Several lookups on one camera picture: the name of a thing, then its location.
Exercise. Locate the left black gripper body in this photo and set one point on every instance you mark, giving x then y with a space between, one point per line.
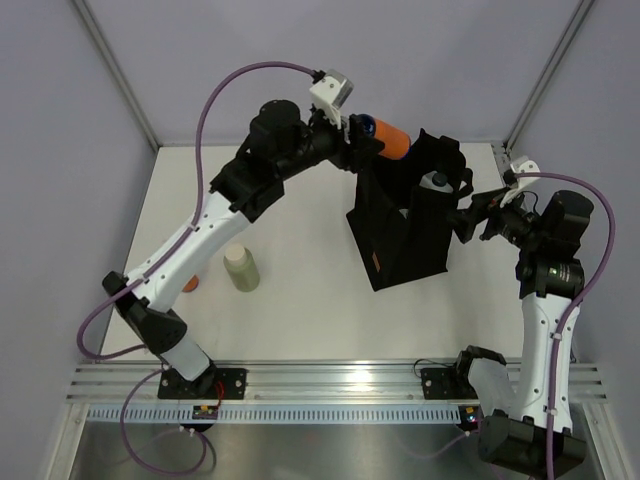
321 140

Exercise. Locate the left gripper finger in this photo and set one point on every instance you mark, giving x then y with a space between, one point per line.
357 159
364 132

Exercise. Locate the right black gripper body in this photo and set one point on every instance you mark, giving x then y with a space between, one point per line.
516 225

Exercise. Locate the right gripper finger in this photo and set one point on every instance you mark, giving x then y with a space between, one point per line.
498 198
464 221

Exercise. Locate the orange bottle blue pump top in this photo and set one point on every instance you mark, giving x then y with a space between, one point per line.
391 143

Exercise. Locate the white bottle grey cap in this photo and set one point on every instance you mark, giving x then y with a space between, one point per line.
436 181

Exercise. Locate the black canvas bag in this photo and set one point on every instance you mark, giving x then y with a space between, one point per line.
401 230

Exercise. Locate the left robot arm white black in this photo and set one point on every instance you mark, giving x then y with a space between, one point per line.
243 190

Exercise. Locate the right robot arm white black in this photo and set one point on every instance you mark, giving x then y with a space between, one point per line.
527 428

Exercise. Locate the green frosted bottle beige cap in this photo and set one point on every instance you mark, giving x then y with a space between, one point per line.
241 267

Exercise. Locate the orange spray bottle blue top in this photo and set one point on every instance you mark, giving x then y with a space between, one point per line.
191 285

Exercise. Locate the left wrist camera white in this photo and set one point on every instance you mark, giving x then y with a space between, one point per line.
329 92

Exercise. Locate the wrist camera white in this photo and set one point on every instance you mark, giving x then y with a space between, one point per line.
329 92
518 177

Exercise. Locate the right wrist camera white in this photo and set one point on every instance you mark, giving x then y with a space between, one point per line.
518 177

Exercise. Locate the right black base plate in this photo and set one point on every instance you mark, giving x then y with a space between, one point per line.
444 383

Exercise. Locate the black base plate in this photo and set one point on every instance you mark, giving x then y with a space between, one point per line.
444 383
230 383

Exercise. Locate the left aluminium corner post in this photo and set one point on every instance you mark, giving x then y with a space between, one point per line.
91 25

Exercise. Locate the aluminium corner post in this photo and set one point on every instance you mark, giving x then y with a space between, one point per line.
559 52
91 25

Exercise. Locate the right aluminium corner post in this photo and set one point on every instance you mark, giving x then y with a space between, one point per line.
559 52

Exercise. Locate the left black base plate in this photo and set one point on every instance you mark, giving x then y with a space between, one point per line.
230 383

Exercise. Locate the aluminium mounting rail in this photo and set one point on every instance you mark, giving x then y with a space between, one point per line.
360 382

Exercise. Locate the white slotted cable duct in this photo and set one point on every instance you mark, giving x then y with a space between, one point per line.
279 414

